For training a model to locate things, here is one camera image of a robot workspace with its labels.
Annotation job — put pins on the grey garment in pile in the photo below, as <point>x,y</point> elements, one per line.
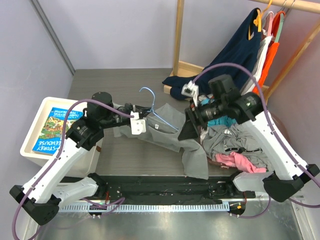
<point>221,139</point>

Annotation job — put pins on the navy blue hanging shirt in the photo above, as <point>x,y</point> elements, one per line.
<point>242,49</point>

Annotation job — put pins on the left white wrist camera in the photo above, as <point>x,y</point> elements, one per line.
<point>138,126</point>

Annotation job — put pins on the grey wall trim strip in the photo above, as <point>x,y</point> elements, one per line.
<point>52,34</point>

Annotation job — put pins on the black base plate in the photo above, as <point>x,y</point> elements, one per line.
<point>170,190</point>

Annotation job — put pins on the grey t shirt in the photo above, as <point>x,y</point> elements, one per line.
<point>164,131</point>

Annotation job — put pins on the blue treehouse book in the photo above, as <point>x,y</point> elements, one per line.
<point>49,139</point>

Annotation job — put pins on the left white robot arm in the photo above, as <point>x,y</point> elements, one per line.
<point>40,197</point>

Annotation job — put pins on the white storage box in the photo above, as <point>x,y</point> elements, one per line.
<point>86,165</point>

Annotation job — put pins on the wooden clothes rack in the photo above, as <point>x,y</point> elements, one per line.
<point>185,69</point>

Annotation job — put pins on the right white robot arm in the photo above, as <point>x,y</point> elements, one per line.
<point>289,171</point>

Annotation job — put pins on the turquoise shirt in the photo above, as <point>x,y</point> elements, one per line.
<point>222,121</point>

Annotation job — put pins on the yellow hanger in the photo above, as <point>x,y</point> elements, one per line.
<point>258,20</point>

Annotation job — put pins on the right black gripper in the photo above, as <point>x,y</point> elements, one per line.
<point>195,113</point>

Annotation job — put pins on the pink shirt in pile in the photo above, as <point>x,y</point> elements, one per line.
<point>239,161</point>

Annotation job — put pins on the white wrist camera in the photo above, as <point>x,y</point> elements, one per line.
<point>138,126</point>
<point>191,90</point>

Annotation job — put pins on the orange hanging shirt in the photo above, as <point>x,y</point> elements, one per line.
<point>277,26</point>

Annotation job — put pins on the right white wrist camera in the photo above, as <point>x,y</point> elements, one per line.
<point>191,90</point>

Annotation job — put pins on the white hanging shirt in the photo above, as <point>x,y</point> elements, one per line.
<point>258,67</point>

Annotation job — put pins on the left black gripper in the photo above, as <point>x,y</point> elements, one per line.
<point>142,111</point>

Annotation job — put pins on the white slotted cable duct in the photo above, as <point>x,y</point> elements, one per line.
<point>85,207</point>

